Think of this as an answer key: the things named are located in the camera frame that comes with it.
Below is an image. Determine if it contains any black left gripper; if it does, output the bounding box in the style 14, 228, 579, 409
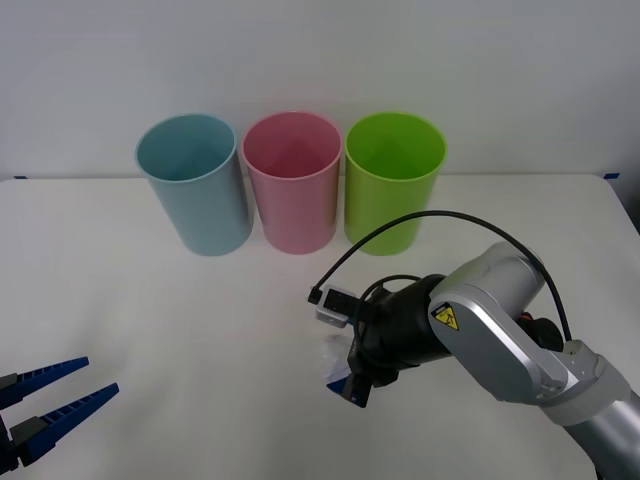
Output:
0, 356, 121, 470

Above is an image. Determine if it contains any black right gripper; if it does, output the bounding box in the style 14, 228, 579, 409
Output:
326, 298, 402, 410

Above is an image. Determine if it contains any pink plastic bin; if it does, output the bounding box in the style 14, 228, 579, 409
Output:
241, 110, 344, 255

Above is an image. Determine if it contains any green plastic bin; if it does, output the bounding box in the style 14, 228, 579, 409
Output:
343, 111, 448, 257

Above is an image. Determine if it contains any pale blue plastic bin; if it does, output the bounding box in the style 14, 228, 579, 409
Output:
133, 112, 251, 257

